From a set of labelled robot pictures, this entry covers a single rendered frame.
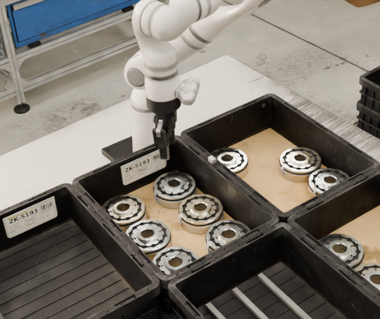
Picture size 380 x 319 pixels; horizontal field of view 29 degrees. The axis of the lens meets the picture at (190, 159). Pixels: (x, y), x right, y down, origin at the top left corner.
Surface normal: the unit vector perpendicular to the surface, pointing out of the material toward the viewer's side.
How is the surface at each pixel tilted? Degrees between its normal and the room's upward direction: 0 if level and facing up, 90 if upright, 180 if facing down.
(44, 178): 0
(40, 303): 0
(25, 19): 90
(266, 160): 0
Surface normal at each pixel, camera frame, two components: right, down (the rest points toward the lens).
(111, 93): -0.05, -0.79
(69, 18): 0.62, 0.45
